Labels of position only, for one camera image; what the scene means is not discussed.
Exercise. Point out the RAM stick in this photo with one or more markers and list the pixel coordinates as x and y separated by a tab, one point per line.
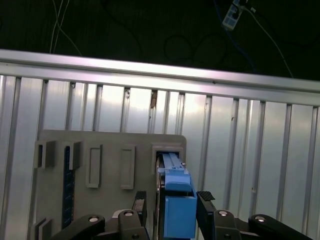
68	187

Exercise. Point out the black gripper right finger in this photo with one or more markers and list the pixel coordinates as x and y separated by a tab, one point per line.
225	227

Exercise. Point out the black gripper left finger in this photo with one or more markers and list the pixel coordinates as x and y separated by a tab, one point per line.
130	225

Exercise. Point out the grey parts rack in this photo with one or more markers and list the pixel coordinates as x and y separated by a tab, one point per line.
110	140

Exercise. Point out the hard disk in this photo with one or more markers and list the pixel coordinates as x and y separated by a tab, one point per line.
180	212

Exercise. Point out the white power strip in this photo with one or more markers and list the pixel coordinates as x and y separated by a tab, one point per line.
231	17

